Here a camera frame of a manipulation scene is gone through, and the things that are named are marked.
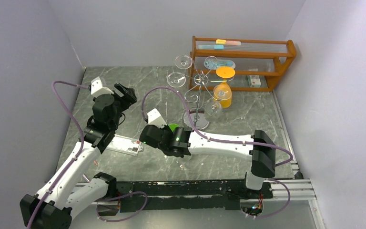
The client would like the clear wine glass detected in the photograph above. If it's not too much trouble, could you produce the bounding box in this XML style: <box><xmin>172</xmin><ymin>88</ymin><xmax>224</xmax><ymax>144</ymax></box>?
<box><xmin>178</xmin><ymin>157</ymin><xmax>190</xmax><ymax>170</ymax></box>
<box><xmin>174</xmin><ymin>55</ymin><xmax>193</xmax><ymax>69</ymax></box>
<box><xmin>167</xmin><ymin>72</ymin><xmax>186</xmax><ymax>88</ymax></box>
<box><xmin>204</xmin><ymin>97</ymin><xmax>224</xmax><ymax>123</ymax></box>

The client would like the green plastic wine glass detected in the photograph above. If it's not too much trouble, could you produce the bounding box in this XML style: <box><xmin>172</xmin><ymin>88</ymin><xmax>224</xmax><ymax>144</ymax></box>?
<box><xmin>168</xmin><ymin>124</ymin><xmax>180</xmax><ymax>132</ymax></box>

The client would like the orange plastic wine glass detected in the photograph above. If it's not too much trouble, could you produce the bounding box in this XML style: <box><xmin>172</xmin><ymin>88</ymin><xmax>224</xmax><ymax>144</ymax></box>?
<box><xmin>213</xmin><ymin>66</ymin><xmax>235</xmax><ymax>108</ymax></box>

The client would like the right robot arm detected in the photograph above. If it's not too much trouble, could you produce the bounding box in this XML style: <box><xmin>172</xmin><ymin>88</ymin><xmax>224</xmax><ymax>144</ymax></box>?
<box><xmin>139</xmin><ymin>125</ymin><xmax>276</xmax><ymax>198</ymax></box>

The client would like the chrome wine glass rack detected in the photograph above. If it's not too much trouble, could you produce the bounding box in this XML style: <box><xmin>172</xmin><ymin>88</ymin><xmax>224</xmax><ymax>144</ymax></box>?
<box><xmin>178</xmin><ymin>56</ymin><xmax>223</xmax><ymax>130</ymax></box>

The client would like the wooden shelf rack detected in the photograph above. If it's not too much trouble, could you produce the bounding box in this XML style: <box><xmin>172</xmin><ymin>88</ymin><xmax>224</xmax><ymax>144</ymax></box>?
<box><xmin>188</xmin><ymin>36</ymin><xmax>297</xmax><ymax>92</ymax></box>

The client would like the clear plastic card case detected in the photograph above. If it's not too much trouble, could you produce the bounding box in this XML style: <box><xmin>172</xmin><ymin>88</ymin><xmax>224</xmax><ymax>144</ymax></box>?
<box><xmin>106</xmin><ymin>135</ymin><xmax>143</xmax><ymax>156</ymax></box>

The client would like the blue bar on shelf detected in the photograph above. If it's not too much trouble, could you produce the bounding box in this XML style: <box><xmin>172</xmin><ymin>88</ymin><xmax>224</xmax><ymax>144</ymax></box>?
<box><xmin>197</xmin><ymin>44</ymin><xmax>224</xmax><ymax>50</ymax></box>

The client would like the blue oval plate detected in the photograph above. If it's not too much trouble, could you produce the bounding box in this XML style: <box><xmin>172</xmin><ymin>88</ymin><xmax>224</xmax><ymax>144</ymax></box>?
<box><xmin>203</xmin><ymin>59</ymin><xmax>236</xmax><ymax>70</ymax></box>

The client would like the yellow pink eraser bar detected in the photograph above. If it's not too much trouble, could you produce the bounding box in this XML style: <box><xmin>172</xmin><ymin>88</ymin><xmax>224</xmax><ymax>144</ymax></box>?
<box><xmin>215</xmin><ymin>39</ymin><xmax>241</xmax><ymax>46</ymax></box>

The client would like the small white box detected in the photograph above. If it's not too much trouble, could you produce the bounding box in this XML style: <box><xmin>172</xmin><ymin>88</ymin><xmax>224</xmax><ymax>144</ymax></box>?
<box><xmin>247</xmin><ymin>75</ymin><xmax>261</xmax><ymax>88</ymax></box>

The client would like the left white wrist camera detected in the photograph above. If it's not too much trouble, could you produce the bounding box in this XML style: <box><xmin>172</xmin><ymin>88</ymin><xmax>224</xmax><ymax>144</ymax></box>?
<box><xmin>90</xmin><ymin>76</ymin><xmax>114</xmax><ymax>98</ymax></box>

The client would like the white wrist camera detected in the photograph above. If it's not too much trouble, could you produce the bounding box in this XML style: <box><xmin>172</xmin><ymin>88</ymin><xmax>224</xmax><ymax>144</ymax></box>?
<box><xmin>147</xmin><ymin>108</ymin><xmax>167</xmax><ymax>129</ymax></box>
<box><xmin>90</xmin><ymin>76</ymin><xmax>114</xmax><ymax>98</ymax></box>

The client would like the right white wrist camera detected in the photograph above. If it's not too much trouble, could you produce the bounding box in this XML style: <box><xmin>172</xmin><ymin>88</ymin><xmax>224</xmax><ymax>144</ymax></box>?
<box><xmin>147</xmin><ymin>108</ymin><xmax>167</xmax><ymax>129</ymax></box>

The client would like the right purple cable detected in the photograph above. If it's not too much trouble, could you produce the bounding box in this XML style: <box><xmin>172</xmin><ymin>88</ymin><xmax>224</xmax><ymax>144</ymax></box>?
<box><xmin>141</xmin><ymin>87</ymin><xmax>294</xmax><ymax>167</ymax></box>

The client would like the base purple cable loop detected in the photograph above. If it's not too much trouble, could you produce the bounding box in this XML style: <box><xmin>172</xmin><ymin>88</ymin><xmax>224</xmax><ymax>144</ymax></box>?
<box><xmin>95</xmin><ymin>191</ymin><xmax>148</xmax><ymax>223</ymax></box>

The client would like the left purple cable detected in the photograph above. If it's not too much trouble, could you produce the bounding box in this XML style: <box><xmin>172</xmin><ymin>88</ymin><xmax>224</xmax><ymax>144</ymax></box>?
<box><xmin>26</xmin><ymin>80</ymin><xmax>92</xmax><ymax>229</ymax></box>

